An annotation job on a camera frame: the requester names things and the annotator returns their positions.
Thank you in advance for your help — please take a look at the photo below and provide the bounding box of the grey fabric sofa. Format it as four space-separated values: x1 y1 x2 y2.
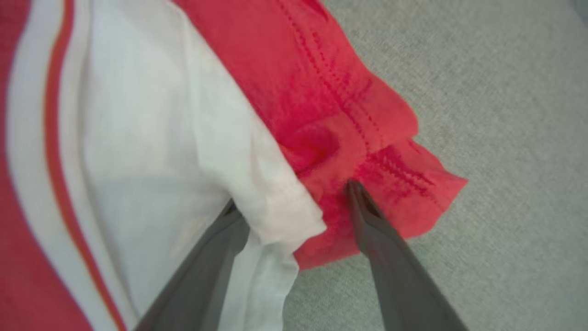
281 0 588 331

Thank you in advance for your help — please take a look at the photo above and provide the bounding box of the red and white jersey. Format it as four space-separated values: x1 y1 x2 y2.
0 0 469 331

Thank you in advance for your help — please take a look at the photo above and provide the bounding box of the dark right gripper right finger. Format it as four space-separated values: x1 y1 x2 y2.
346 178 469 331

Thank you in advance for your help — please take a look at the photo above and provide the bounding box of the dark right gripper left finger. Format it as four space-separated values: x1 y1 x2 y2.
133 199 251 331

